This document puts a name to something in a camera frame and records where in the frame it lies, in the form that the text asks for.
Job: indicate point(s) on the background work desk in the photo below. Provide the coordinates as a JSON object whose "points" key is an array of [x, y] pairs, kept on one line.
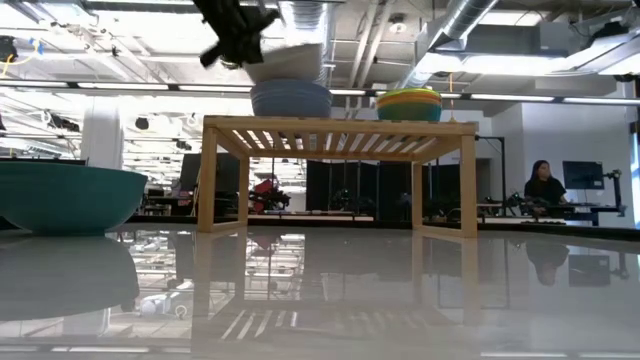
{"points": [[550, 212]]}

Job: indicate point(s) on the small cyan bowl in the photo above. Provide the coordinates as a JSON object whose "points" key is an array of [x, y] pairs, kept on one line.
{"points": [[410, 113]]}

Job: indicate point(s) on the large white bowl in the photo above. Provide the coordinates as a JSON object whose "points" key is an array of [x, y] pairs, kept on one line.
{"points": [[292, 62]]}

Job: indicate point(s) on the large dark teal bowl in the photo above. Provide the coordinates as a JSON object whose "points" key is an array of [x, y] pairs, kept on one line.
{"points": [[70, 197]]}

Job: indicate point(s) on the black computer monitor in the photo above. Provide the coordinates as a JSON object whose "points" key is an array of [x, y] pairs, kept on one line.
{"points": [[583, 175]]}

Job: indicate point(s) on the person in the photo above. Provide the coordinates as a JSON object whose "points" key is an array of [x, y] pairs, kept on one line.
{"points": [[545, 187]]}

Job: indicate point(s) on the red background machine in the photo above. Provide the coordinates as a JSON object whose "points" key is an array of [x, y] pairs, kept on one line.
{"points": [[267, 195]]}

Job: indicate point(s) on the slatted wooden shelf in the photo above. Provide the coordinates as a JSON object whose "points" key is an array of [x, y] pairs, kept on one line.
{"points": [[340, 125]]}

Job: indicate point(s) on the blue-grey bowl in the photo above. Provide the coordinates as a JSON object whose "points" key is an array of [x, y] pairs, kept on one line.
{"points": [[291, 100]]}

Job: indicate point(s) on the silver ceiling duct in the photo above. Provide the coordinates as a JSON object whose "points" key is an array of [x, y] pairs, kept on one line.
{"points": [[460, 25]]}

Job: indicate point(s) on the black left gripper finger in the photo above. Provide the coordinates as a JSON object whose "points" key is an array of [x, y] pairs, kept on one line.
{"points": [[245, 47], [212, 56]]}

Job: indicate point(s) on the white building column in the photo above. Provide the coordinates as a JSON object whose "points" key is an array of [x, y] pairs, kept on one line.
{"points": [[102, 135]]}

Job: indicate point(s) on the black partition panels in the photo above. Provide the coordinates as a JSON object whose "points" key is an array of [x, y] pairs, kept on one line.
{"points": [[390, 190]]}

